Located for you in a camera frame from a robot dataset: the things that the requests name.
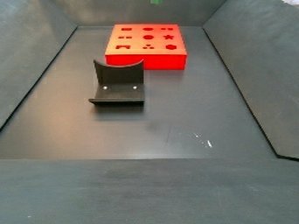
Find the green star peg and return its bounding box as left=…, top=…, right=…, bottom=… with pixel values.
left=151, top=0, right=163, bottom=4

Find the black curved holder stand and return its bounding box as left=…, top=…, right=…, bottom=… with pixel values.
left=88, top=60, right=145, bottom=105

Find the red shape sorter block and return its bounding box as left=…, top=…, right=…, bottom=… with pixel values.
left=105, top=24, right=187, bottom=70

